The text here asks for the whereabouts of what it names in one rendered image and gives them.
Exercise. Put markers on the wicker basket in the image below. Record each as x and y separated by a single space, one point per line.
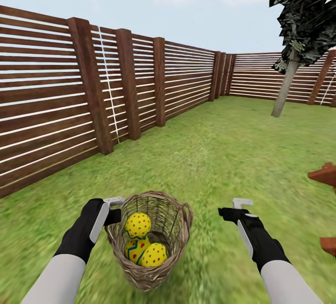
150 278

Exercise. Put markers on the easter egg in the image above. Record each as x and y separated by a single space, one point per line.
154 255
138 226
135 249

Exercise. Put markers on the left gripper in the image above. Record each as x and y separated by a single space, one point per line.
115 217

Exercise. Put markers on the tree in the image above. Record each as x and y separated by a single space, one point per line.
309 30

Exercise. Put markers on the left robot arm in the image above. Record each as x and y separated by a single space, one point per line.
59 282

